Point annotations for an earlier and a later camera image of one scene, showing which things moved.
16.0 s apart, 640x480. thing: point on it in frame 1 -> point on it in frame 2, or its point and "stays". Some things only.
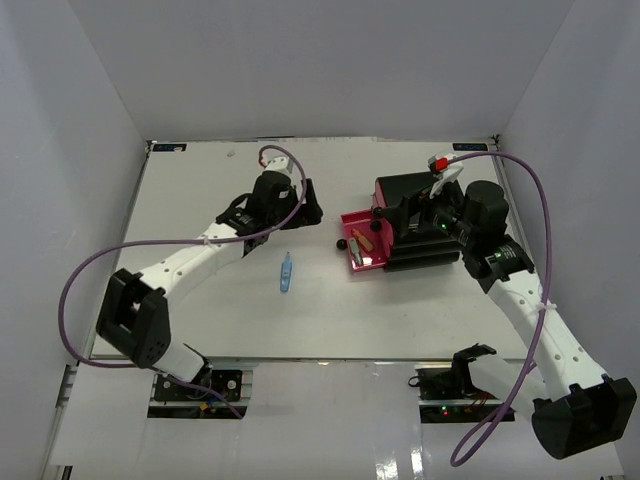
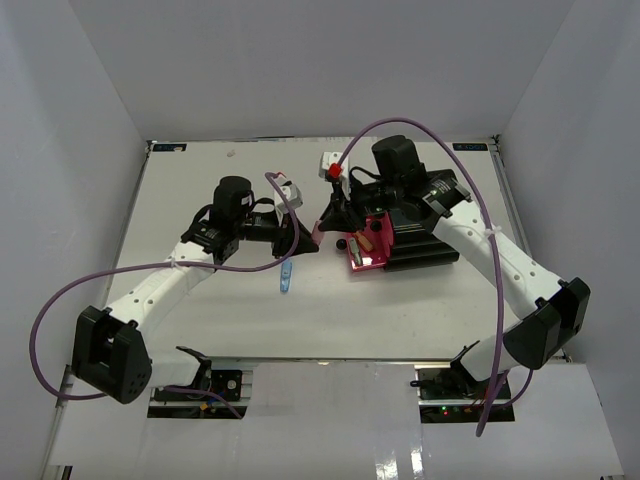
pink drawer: (369, 240) stays
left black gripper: (310, 213) -> (282, 236)
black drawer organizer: (420, 252) stays
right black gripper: (401, 214) -> (338, 219)
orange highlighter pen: (367, 245) stays
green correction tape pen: (355, 250) stays
